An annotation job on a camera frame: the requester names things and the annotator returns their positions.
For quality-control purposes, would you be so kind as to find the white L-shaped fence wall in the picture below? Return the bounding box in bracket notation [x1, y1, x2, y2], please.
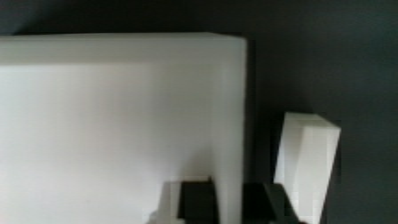
[273, 112, 341, 224]

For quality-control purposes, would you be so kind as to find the white drawer cabinet box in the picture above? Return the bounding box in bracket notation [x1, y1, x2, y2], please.
[0, 33, 246, 224]

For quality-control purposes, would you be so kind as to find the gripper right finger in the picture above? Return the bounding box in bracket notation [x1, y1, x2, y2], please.
[243, 183, 307, 224]

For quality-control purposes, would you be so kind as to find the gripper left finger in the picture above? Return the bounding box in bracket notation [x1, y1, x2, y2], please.
[177, 182, 216, 224]

